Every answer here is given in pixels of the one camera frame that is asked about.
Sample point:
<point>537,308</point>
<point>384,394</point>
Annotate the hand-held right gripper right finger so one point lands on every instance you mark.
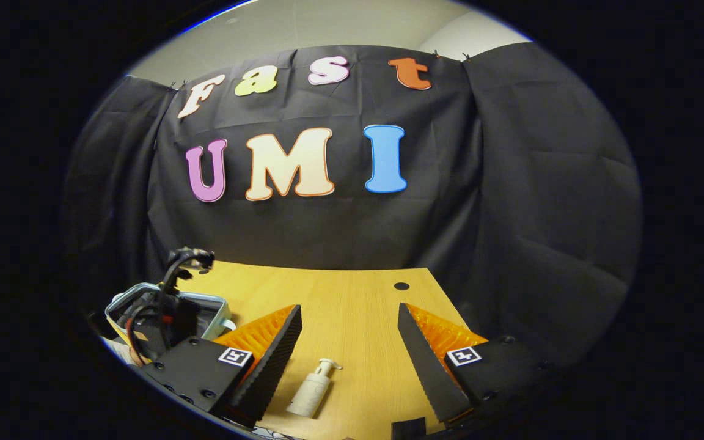
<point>428,373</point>

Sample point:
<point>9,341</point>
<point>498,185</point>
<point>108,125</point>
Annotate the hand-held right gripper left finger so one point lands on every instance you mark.
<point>272,366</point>

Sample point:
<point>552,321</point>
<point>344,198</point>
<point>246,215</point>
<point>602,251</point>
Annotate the black backdrop cloth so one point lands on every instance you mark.
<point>511,201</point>

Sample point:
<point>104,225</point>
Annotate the white pump bottle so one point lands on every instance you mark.
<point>309,391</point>

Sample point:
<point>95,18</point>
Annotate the light blue suitcase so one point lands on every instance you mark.
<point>216,311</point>

